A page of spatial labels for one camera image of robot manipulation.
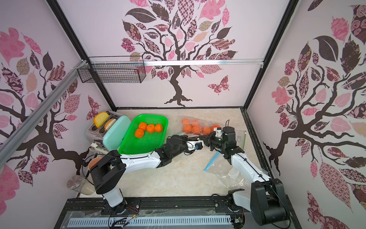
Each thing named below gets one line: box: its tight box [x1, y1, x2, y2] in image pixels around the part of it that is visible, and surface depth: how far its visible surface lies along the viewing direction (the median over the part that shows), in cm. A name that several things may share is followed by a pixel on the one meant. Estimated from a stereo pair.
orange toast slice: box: [103, 118, 117, 131], surface depth 87 cm
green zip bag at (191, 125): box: [176, 115, 222, 136], surface depth 104 cm
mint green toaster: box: [85, 110, 132, 153], surface depth 87 cm
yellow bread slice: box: [93, 111, 110, 129], surface depth 90 cm
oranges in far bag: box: [181, 117, 221, 136], surface depth 103 cm
